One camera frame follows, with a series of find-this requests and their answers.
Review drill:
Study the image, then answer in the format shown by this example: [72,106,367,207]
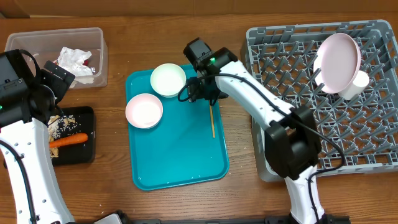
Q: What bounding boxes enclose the white napkin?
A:
[57,47,94,88]

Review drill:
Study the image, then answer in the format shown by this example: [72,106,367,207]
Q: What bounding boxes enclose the wooden chopstick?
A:
[209,105,215,138]

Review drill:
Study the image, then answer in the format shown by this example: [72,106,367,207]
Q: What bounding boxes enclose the pale green bowl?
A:
[150,63,187,98]

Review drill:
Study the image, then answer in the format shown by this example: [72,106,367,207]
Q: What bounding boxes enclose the rice and peanut scraps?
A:
[48,115,79,142]

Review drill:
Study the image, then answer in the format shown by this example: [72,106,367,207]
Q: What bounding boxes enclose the orange carrot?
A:
[49,133,88,148]

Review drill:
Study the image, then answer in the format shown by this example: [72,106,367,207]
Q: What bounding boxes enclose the pink bowl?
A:
[125,93,163,129]

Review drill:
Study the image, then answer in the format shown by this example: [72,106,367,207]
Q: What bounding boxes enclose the teal serving tray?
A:
[125,63,230,191]

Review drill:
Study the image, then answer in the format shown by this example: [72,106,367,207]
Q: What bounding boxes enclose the large pink plate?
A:
[313,33,361,94]

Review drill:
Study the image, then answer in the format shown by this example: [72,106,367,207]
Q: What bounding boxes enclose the white cup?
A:
[338,71,370,101]

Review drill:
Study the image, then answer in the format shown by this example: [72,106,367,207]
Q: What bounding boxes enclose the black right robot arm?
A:
[183,38,327,223]

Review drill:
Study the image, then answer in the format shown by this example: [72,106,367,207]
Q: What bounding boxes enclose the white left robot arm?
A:
[1,49,75,223]

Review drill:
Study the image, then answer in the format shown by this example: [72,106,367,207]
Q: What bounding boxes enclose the black waste tray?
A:
[50,106,96,166]

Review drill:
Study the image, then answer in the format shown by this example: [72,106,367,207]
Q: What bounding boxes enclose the grey dishwasher rack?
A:
[241,20,397,175]

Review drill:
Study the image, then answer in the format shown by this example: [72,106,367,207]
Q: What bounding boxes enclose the clear plastic bin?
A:
[5,27,108,89]

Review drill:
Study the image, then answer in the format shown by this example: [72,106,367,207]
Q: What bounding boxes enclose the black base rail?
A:
[93,210,351,224]

